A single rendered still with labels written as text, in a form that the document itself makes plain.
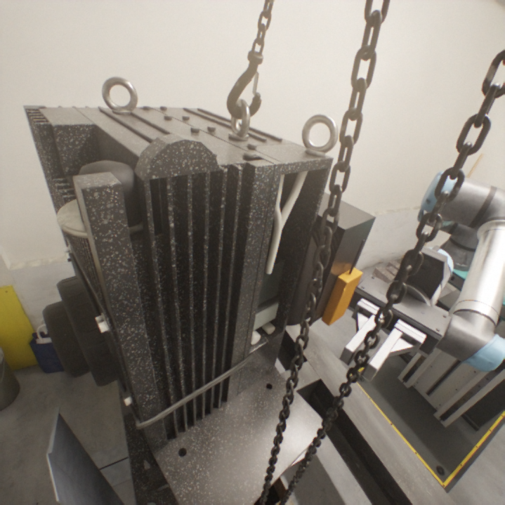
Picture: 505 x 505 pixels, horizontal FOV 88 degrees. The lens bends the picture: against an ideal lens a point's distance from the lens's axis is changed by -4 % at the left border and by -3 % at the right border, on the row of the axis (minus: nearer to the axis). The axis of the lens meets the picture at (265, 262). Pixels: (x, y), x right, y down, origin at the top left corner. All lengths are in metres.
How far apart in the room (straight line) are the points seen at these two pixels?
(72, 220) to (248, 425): 0.70
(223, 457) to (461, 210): 0.89
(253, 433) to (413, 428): 1.12
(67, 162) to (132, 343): 0.35
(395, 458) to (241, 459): 0.64
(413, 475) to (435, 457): 0.54
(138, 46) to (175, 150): 1.26
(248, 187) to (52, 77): 1.25
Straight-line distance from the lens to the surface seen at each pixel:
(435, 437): 1.89
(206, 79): 1.67
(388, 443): 1.31
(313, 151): 0.56
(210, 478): 0.86
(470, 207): 0.85
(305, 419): 0.94
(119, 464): 1.85
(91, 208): 0.34
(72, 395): 2.12
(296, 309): 0.80
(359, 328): 0.40
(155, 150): 0.35
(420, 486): 1.31
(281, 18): 1.85
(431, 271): 0.45
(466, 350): 0.63
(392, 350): 0.39
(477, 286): 0.70
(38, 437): 2.07
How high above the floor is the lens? 1.73
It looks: 35 degrees down
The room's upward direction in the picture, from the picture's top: 10 degrees clockwise
